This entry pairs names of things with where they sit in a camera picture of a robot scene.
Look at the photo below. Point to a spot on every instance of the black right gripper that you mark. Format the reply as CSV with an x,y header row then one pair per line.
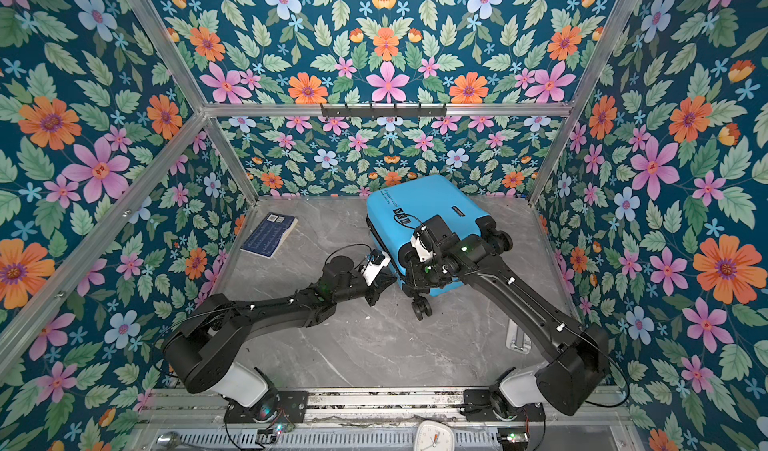
x,y
416,277

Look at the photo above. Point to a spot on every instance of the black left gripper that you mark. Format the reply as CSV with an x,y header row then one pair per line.
x,y
380,284

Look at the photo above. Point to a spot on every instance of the blue hard-shell suitcase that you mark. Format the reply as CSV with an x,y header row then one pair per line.
x,y
394,212

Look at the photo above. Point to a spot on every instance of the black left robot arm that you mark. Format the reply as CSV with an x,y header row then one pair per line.
x,y
202,350

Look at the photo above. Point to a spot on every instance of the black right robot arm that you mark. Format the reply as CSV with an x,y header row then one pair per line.
x,y
574,358

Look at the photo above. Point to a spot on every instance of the dark blue paperback book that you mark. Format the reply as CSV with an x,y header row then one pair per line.
x,y
269,235

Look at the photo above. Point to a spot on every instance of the white desk clock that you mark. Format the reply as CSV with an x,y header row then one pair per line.
x,y
434,436

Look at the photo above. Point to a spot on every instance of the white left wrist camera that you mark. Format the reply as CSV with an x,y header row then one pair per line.
x,y
377,261

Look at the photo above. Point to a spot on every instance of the white wall socket plate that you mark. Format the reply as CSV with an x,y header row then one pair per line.
x,y
516,339

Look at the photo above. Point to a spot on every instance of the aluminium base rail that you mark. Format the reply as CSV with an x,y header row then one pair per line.
x,y
374,407

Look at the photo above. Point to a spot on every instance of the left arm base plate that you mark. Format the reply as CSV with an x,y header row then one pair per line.
x,y
267,406

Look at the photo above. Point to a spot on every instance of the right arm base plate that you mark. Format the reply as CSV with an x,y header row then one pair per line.
x,y
486,405

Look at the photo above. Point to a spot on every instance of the black hook rail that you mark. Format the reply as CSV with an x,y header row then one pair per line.
x,y
375,111

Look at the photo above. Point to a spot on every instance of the aluminium cage frame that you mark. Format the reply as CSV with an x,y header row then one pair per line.
x,y
136,135

